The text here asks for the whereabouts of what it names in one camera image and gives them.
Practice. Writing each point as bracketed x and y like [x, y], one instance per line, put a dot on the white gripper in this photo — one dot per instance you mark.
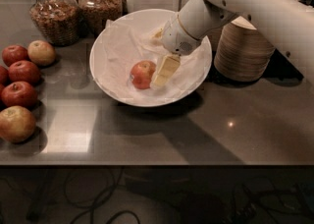
[175, 37]

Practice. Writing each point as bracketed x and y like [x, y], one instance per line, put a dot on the red-yellow apple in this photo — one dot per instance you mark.
[141, 74]

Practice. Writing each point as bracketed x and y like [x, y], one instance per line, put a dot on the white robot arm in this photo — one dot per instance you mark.
[286, 24]

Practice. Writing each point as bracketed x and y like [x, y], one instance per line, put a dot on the large white bowl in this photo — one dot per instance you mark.
[98, 67]

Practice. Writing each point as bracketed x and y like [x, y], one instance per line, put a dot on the white paper bowl liner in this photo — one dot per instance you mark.
[124, 51]

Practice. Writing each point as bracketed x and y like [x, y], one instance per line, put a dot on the yellow-red apple back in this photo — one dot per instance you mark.
[41, 53]

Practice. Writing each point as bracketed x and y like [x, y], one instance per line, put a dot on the yellow-red apple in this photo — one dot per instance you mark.
[41, 53]
[17, 124]

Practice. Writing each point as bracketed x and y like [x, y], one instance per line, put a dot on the red apple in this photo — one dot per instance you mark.
[24, 71]
[19, 93]
[14, 53]

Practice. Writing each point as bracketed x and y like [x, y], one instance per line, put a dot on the red apple back left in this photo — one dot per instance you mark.
[14, 53]

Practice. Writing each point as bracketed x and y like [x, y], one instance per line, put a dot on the red apple front middle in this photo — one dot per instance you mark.
[19, 93]

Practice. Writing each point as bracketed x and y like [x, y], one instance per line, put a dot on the red apple left edge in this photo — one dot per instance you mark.
[4, 77]

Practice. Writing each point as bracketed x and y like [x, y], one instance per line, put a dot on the yellow-red apple front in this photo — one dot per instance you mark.
[17, 124]

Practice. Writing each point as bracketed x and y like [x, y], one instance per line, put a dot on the dark red apple edge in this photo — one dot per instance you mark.
[1, 89]

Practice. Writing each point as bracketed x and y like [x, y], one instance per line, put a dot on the stack paper bowls back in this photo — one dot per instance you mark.
[214, 36]

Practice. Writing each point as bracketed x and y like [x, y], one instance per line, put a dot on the stack paper bowls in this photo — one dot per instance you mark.
[243, 53]
[214, 36]

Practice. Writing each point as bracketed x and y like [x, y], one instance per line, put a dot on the stack paper bowls front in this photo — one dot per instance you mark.
[243, 53]

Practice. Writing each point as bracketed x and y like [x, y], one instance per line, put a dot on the glass cereal jar middle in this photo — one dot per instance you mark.
[97, 12]

